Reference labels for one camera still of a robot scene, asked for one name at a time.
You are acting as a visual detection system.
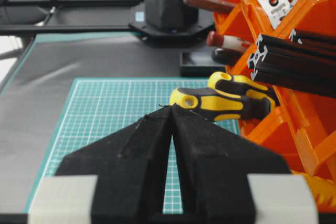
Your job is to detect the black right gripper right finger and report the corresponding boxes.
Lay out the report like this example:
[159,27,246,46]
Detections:
[172,105,290,223]

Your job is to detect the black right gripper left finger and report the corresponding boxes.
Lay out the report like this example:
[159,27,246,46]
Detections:
[55,106,171,223]

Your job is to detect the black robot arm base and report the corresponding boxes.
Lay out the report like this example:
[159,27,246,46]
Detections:
[129,0,214,39]

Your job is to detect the orange container rack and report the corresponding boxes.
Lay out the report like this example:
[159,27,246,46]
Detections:
[214,0,335,212]

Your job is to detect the black shallow tray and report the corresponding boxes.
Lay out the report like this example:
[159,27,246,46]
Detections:
[180,52,226,77]

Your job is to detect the black table mat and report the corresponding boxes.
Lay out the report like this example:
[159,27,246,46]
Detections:
[1,32,213,214]

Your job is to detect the black aluminium extrusion profile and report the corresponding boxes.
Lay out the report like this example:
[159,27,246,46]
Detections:
[247,34,335,98]

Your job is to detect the yellow black screwdriver handle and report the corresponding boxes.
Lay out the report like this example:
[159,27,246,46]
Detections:
[170,88,276,122]
[207,71,270,99]

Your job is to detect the black tool handle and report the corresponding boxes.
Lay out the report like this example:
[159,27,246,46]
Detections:
[212,48,243,66]

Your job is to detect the red white tool handle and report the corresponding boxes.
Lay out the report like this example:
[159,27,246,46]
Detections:
[206,31,251,53]

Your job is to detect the brown tool handle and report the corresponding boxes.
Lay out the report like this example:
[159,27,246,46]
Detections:
[183,0,236,14]

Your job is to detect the silver metal bracket plate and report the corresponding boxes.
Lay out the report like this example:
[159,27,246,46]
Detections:
[257,0,290,29]

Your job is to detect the black frame rail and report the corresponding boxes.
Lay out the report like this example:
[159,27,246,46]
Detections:
[1,0,143,36]

